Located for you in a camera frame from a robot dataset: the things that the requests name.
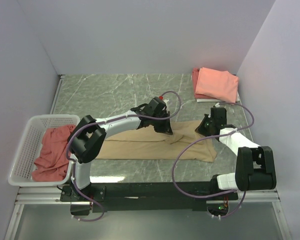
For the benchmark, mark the beige t shirt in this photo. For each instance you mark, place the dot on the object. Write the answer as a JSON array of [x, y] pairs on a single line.
[[146, 144]]

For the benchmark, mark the aluminium left side rail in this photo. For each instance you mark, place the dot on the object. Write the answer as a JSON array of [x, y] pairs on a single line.
[[61, 79]]

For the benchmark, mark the white plastic laundry basket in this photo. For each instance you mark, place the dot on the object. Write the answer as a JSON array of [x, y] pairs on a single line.
[[30, 146]]

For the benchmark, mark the folded salmon pink shirt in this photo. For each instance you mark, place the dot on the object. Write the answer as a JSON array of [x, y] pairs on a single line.
[[217, 84]]

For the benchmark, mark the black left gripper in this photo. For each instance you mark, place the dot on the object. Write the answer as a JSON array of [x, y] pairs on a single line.
[[166, 128]]

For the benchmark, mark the aluminium rail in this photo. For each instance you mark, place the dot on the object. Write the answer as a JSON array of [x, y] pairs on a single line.
[[61, 79], [132, 191]]

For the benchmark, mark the black base beam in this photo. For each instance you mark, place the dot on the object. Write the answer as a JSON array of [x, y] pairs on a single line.
[[196, 188]]

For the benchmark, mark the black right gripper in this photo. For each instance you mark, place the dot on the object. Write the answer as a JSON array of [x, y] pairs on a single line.
[[200, 129]]

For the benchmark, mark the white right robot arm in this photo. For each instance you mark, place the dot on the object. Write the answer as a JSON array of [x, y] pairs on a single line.
[[255, 167]]

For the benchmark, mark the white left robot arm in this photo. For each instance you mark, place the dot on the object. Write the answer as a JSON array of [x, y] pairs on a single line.
[[87, 139]]

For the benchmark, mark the red shirt in basket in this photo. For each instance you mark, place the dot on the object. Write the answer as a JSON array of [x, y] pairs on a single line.
[[52, 163]]

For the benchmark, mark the aluminium front rail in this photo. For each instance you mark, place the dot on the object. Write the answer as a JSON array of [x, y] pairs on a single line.
[[132, 191]]

